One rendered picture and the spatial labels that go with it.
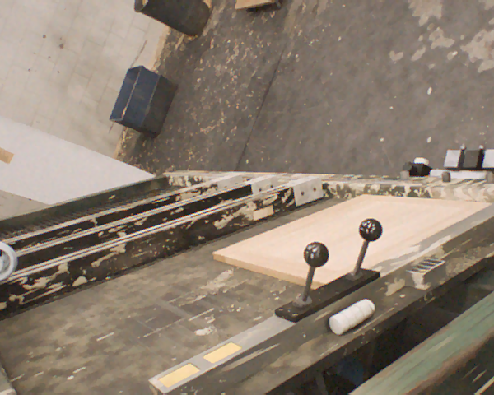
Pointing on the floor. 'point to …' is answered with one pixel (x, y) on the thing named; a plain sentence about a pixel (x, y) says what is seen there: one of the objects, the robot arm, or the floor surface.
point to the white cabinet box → (46, 164)
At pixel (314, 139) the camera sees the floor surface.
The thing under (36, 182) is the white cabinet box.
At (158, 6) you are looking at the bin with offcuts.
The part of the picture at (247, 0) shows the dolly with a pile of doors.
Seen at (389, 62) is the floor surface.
